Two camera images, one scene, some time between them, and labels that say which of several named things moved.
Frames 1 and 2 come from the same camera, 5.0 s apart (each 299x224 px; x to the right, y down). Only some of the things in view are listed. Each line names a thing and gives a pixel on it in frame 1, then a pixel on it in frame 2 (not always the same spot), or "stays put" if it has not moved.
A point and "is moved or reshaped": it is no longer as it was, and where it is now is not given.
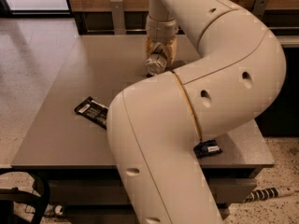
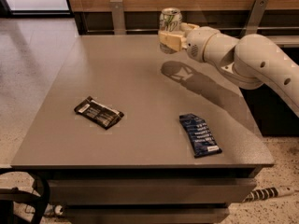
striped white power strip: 270,192 stays put
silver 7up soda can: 156,63 is moved or reshaped
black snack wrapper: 93,110 stays put
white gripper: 162,31 -> 198,43
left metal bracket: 118,15 stays put
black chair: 9,196 stays put
